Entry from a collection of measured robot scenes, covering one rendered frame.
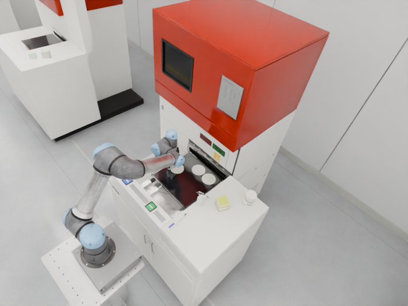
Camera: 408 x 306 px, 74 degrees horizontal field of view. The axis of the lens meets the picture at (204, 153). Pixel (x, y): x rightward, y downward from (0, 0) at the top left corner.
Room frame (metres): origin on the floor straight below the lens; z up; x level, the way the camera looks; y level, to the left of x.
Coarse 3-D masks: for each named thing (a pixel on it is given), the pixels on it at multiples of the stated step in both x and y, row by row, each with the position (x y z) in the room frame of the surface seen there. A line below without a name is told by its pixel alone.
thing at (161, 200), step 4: (152, 196) 1.00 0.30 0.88; (156, 196) 1.00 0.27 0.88; (160, 196) 1.01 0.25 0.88; (156, 200) 0.97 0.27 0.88; (160, 200) 0.97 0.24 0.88; (164, 200) 0.98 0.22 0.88; (160, 204) 0.95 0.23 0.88; (164, 204) 0.95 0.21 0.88; (168, 204) 0.95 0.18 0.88; (164, 208) 0.92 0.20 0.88; (168, 208) 0.92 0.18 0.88; (172, 208) 0.93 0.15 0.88; (168, 212) 0.89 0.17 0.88; (172, 212) 0.90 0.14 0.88
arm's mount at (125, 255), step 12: (108, 228) 0.72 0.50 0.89; (120, 228) 0.73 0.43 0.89; (120, 240) 0.66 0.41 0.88; (72, 252) 0.55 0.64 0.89; (120, 252) 0.59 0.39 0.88; (132, 252) 0.61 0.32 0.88; (84, 264) 0.50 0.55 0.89; (108, 264) 0.52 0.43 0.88; (120, 264) 0.53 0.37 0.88; (132, 264) 0.55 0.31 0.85; (96, 276) 0.45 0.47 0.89; (108, 276) 0.46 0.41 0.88; (120, 276) 0.48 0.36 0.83
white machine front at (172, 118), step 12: (168, 108) 1.66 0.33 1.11; (168, 120) 1.66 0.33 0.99; (180, 120) 1.57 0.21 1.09; (180, 132) 1.57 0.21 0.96; (192, 132) 1.48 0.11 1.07; (204, 132) 1.41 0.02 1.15; (180, 144) 1.56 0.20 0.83; (204, 144) 1.40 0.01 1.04; (216, 144) 1.33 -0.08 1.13; (228, 156) 1.25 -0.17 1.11; (228, 168) 1.24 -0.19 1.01
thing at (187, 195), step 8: (192, 160) 1.35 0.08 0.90; (184, 168) 1.26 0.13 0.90; (160, 176) 1.16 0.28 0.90; (168, 176) 1.17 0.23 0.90; (176, 176) 1.18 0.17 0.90; (184, 176) 1.19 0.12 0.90; (192, 176) 1.20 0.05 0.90; (200, 176) 1.21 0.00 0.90; (216, 176) 1.23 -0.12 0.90; (168, 184) 1.10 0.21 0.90; (176, 184) 1.11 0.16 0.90; (184, 184) 1.12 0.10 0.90; (192, 184) 1.13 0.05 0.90; (200, 184) 1.14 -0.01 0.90; (176, 192) 1.04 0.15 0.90; (184, 192) 1.05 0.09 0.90; (192, 192) 1.06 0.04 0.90; (184, 200) 0.99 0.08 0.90; (192, 200) 1.00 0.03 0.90
